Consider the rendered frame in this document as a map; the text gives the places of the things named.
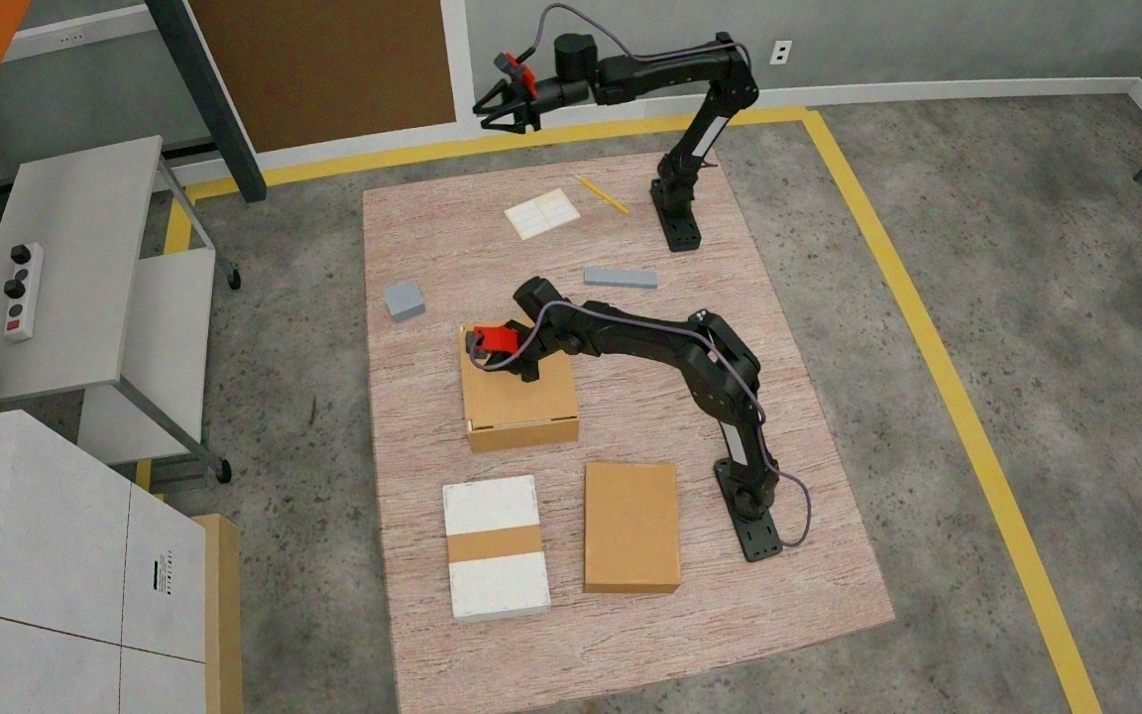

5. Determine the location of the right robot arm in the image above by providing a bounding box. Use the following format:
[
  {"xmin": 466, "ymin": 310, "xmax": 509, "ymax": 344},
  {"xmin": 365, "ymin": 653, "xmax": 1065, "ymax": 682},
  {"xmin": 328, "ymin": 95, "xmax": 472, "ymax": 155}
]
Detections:
[{"xmin": 555, "ymin": 32, "xmax": 759, "ymax": 246}]

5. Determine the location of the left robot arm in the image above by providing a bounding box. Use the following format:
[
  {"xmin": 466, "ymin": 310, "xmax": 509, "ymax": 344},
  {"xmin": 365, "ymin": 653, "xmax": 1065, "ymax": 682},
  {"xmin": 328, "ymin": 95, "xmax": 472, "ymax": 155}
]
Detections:
[{"xmin": 513, "ymin": 276, "xmax": 783, "ymax": 561}]

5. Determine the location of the white box with tan tape band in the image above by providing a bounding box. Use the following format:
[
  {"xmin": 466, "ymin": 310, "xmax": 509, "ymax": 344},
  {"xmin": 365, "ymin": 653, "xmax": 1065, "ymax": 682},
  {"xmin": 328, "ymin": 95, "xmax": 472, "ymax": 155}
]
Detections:
[{"xmin": 443, "ymin": 475, "xmax": 550, "ymax": 625}]

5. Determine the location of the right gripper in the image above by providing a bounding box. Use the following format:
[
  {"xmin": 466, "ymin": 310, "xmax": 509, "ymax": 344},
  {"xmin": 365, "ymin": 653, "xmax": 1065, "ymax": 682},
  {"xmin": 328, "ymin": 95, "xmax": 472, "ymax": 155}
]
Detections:
[{"xmin": 473, "ymin": 63, "xmax": 564, "ymax": 134}]

